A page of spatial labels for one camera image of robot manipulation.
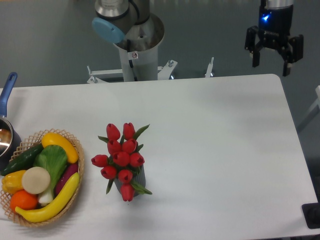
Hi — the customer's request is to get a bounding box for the yellow bell pepper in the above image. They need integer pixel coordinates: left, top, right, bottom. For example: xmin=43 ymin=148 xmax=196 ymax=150
xmin=1 ymin=170 xmax=26 ymax=195

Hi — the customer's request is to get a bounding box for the blue handled saucepan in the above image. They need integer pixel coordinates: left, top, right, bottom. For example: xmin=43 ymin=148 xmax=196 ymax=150
xmin=0 ymin=72 xmax=21 ymax=171

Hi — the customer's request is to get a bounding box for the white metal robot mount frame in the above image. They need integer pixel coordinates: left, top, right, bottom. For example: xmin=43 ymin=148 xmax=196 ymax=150
xmin=86 ymin=56 xmax=215 ymax=84

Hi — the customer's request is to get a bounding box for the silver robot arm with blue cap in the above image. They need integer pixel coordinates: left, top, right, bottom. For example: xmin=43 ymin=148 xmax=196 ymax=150
xmin=92 ymin=0 xmax=304 ymax=82

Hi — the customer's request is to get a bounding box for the green bok choy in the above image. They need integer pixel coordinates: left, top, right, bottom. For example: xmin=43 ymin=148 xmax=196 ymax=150
xmin=33 ymin=145 xmax=68 ymax=207

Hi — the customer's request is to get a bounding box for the red tulip bouquet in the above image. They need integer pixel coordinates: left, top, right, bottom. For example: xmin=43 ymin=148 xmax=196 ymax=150
xmin=90 ymin=122 xmax=154 ymax=203

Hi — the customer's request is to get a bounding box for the grey ribbed vase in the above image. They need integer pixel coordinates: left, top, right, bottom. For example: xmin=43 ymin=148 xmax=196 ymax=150
xmin=105 ymin=164 xmax=153 ymax=202

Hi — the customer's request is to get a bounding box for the purple eggplant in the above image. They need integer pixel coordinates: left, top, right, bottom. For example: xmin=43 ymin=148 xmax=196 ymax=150
xmin=54 ymin=163 xmax=79 ymax=196

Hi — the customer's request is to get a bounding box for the yellow banana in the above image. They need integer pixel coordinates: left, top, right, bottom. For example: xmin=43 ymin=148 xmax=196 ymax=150
xmin=15 ymin=172 xmax=80 ymax=223

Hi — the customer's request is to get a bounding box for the orange fruit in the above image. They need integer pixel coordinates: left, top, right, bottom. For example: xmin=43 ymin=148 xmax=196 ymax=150
xmin=9 ymin=190 xmax=38 ymax=212

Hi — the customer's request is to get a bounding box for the green cucumber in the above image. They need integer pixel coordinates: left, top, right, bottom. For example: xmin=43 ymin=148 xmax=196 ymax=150
xmin=0 ymin=144 xmax=44 ymax=176

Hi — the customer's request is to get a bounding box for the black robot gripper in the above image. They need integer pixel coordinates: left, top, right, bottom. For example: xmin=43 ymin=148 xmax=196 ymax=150
xmin=244 ymin=0 xmax=304 ymax=77

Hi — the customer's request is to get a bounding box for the white frame at right edge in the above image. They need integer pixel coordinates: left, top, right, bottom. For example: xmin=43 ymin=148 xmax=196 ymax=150
xmin=296 ymin=85 xmax=320 ymax=134

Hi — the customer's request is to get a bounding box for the black device at table edge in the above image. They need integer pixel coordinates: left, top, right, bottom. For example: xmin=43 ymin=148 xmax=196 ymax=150
xmin=301 ymin=202 xmax=320 ymax=229

